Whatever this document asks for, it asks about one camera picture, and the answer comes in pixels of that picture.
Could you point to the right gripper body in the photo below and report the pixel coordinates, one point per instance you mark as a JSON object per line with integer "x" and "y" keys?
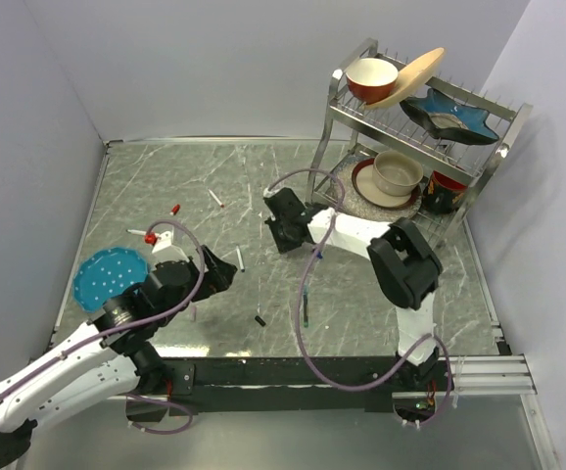
{"x": 283, "y": 238}

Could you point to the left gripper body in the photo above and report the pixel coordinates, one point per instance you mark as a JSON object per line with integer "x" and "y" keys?
{"x": 193, "y": 283}

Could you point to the green gel pen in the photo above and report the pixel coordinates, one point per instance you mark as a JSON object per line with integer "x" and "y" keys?
{"x": 305, "y": 316}

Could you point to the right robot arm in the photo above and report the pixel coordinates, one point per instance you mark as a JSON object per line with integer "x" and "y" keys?
{"x": 406, "y": 268}

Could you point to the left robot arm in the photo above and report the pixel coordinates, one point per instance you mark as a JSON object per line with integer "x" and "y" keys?
{"x": 109, "y": 354}

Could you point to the white blue-tip marker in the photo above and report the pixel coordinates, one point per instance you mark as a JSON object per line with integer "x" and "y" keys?
{"x": 240, "y": 258}

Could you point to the white red-tip marker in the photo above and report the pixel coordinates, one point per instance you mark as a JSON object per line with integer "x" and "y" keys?
{"x": 216, "y": 198}

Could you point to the blue polka dot plate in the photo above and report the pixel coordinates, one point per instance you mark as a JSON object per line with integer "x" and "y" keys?
{"x": 106, "y": 274}

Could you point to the red brown plate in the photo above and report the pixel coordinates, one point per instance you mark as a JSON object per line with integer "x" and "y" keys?
{"x": 373, "y": 187}

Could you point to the beige ceramic bowl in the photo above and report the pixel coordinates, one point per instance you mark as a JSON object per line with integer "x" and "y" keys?
{"x": 395, "y": 174}

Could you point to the steel dish rack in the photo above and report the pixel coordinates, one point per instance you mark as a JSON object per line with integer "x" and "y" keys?
{"x": 473, "y": 166}

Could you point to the black red patterned cup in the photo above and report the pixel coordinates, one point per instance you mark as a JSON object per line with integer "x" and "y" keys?
{"x": 442, "y": 194}

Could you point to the red white bowl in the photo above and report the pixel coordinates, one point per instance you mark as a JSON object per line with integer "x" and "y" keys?
{"x": 371, "y": 80}

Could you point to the blue star-shaped dish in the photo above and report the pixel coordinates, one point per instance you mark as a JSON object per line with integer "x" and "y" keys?
{"x": 445, "y": 119}

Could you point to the beige wooden plate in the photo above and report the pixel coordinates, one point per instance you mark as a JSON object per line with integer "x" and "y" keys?
{"x": 411, "y": 77}

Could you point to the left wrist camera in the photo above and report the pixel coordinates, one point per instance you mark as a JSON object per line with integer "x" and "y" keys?
{"x": 164, "y": 248}

